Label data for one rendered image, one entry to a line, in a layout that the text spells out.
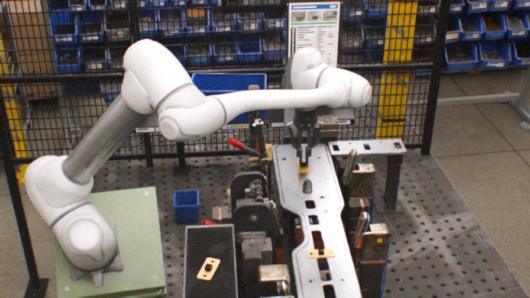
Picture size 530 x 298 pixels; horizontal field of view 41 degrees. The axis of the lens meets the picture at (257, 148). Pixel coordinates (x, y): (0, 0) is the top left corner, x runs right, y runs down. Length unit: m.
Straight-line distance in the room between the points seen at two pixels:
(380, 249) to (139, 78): 0.92
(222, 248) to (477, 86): 3.94
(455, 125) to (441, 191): 2.02
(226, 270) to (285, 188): 0.66
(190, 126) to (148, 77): 0.18
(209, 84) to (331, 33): 0.54
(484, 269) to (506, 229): 1.43
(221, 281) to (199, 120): 0.43
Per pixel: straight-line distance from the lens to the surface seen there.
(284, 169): 2.59
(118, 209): 2.55
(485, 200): 4.34
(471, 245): 2.82
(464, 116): 5.20
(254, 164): 2.52
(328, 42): 2.95
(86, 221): 2.27
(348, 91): 2.24
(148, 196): 2.55
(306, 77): 2.33
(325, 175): 2.56
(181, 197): 2.88
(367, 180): 2.54
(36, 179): 2.36
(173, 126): 1.90
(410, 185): 3.10
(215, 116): 1.97
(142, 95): 1.98
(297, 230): 2.34
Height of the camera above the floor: 2.41
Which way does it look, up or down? 31 degrees down
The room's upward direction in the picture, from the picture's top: 1 degrees counter-clockwise
